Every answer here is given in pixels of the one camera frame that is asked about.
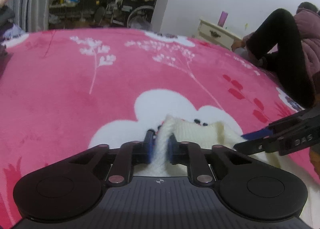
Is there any wheelchair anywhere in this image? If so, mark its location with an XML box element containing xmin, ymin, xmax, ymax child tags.
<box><xmin>105</xmin><ymin>0</ymin><xmax>155</xmax><ymax>28</ymax></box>

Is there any stack of folded clothes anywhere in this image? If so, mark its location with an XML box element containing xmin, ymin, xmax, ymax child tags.
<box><xmin>0</xmin><ymin>0</ymin><xmax>16</xmax><ymax>56</ymax></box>

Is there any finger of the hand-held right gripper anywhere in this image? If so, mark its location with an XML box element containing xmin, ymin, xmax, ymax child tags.
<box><xmin>233</xmin><ymin>135</ymin><xmax>282</xmax><ymax>156</ymax></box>
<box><xmin>241</xmin><ymin>111</ymin><xmax>309</xmax><ymax>141</ymax></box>

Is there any cream nightstand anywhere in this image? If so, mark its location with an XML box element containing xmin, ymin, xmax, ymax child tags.
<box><xmin>197</xmin><ymin>18</ymin><xmax>243</xmax><ymax>50</ymax></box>

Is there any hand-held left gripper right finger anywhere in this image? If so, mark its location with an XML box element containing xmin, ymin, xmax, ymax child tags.
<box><xmin>167</xmin><ymin>134</ymin><xmax>253</xmax><ymax>188</ymax></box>

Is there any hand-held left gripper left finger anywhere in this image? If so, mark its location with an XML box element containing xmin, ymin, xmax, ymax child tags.
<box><xmin>67</xmin><ymin>129</ymin><xmax>157</xmax><ymax>188</ymax></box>

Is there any purple cup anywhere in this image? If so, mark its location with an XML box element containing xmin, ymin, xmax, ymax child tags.
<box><xmin>218</xmin><ymin>11</ymin><xmax>229</xmax><ymax>27</ymax></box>

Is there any white knitted sweater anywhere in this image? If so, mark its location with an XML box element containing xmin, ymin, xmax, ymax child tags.
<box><xmin>135</xmin><ymin>115</ymin><xmax>318</xmax><ymax>229</ymax></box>

